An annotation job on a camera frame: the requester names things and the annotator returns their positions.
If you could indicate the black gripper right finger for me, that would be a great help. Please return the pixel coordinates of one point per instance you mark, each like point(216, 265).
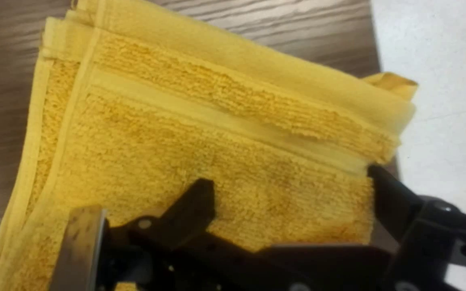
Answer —
point(393, 207)

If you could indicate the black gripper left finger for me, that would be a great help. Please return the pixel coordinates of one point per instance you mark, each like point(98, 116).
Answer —
point(194, 207)

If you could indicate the folded yellow towel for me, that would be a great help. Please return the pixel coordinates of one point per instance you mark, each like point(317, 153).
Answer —
point(190, 134)

